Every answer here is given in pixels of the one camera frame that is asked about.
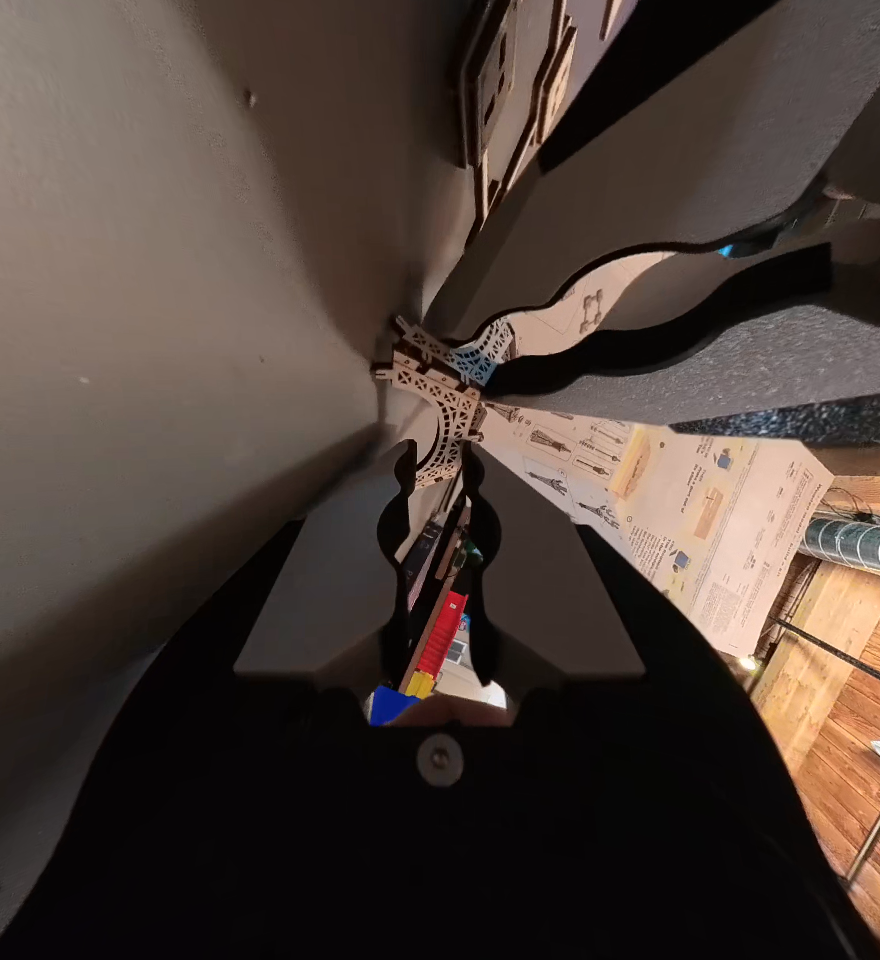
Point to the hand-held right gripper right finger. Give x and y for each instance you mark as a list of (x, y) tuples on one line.
[(560, 600)]

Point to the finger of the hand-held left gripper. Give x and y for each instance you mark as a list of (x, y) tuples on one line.
[(747, 360), (672, 150)]

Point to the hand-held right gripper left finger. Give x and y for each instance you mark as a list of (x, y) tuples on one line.
[(312, 600)]

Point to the wooden lattice arch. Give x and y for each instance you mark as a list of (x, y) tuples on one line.
[(447, 427)]

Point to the grey desk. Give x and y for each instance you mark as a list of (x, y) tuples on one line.
[(110, 300)]

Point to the person's right hand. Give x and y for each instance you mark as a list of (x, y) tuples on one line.
[(455, 716)]

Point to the red ribbed storage bin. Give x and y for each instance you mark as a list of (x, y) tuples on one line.
[(447, 622)]

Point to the blue bin with printed tag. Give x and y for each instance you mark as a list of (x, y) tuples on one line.
[(391, 705)]

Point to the yellow storage bin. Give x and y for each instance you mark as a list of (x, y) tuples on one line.
[(421, 684)]

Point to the folded paper instruction sheet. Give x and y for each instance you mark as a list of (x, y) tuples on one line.
[(709, 525)]

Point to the silver air duct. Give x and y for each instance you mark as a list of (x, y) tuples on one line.
[(859, 547)]

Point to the wooden four-square connector frame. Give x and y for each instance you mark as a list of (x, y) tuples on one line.
[(485, 97)]

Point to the black ceiling track rail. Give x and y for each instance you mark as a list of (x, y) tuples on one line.
[(844, 656)]

